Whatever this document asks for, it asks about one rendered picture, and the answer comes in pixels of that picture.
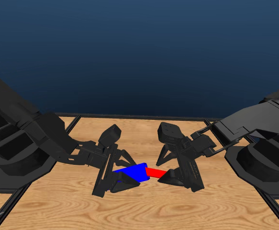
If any thin red peg bar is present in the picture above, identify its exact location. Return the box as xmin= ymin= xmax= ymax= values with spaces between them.
xmin=145 ymin=167 xmax=168 ymax=179

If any black table frame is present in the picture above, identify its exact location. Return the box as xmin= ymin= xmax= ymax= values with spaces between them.
xmin=0 ymin=112 xmax=279 ymax=230

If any blue hollow socket block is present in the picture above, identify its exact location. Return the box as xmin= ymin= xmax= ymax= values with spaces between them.
xmin=107 ymin=162 xmax=152 ymax=192

